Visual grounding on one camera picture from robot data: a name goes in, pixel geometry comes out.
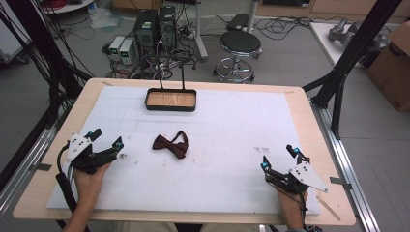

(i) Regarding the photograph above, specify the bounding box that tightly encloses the black frame strut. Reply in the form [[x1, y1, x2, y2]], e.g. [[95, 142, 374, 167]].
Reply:
[[5, 0, 93, 130], [302, 0, 404, 140]]

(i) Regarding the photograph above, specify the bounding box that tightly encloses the clear plastic bag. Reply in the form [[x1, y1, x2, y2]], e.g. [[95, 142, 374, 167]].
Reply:
[[87, 5, 125, 31]]

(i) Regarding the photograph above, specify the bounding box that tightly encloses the grey metal desk leg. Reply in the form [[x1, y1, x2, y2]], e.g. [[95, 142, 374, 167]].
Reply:
[[192, 0, 210, 63], [246, 0, 260, 33]]

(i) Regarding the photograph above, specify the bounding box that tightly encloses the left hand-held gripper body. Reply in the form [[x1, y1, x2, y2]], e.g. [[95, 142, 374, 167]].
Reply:
[[66, 132, 118, 177]]

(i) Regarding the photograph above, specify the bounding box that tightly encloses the flat black box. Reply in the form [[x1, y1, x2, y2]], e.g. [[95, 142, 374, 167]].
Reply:
[[225, 13, 251, 32]]

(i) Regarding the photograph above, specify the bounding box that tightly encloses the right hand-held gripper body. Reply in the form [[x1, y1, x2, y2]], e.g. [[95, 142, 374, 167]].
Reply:
[[266, 160, 330, 195]]

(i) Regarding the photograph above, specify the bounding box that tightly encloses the white round table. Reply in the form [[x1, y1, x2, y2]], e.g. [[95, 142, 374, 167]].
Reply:
[[41, 0, 97, 15]]

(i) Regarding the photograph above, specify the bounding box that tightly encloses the black stand with wooden tray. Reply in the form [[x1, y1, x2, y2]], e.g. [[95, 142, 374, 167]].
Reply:
[[140, 54, 198, 113]]

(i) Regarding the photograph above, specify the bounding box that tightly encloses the black round stool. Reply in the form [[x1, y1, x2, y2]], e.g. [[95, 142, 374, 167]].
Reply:
[[213, 30, 263, 84]]

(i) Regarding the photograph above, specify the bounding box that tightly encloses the black computer tower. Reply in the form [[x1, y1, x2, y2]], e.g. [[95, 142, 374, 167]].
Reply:
[[132, 9, 160, 56], [157, 5, 178, 51]]

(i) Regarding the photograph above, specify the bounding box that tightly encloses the thin wooden stick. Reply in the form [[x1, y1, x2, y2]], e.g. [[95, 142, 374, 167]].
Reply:
[[315, 194, 341, 222]]

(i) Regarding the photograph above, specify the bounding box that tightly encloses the dark red bow tie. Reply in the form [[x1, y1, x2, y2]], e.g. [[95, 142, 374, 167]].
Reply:
[[152, 130, 190, 160]]

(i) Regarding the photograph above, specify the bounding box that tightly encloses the aluminium rail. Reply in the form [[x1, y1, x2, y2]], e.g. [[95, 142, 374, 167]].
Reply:
[[309, 98, 382, 232], [0, 124, 58, 216]]

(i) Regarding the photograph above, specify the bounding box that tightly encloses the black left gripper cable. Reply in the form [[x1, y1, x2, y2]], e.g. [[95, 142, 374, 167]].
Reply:
[[55, 141, 91, 232]]

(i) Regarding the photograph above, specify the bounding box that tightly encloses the grey machine part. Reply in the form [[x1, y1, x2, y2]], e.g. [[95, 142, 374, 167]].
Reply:
[[328, 16, 360, 46]]

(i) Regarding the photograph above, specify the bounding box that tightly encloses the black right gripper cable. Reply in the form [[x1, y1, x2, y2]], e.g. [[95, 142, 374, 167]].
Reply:
[[299, 191, 323, 232]]

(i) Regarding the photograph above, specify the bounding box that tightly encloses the person's left hand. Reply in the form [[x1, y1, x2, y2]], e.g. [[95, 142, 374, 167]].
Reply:
[[73, 162, 112, 208]]

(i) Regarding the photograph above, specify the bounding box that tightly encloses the white foam mat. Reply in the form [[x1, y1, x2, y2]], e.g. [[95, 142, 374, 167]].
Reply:
[[46, 85, 322, 217]]

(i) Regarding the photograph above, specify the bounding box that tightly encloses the white power supply unit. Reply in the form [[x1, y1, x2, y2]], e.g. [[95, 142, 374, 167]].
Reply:
[[108, 35, 127, 62], [118, 39, 136, 66]]

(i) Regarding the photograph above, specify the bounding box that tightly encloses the grey equipment case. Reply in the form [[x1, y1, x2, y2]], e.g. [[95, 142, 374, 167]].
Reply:
[[0, 17, 32, 65]]

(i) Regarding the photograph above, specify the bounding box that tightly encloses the white low platform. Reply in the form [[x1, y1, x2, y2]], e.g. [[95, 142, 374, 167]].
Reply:
[[308, 20, 393, 70]]

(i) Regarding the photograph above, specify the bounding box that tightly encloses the person's right hand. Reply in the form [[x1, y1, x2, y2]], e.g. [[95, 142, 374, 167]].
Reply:
[[277, 189, 309, 228]]

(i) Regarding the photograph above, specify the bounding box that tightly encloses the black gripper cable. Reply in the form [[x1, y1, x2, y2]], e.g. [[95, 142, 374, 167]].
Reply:
[[55, 141, 91, 232], [299, 191, 323, 232]]

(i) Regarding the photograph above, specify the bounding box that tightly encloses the tangle of floor cables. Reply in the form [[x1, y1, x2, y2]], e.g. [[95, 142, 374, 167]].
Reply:
[[252, 14, 342, 42]]

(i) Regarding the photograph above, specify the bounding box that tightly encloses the brown cardboard box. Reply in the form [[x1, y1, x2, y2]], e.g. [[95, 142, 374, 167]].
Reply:
[[365, 20, 410, 113]]

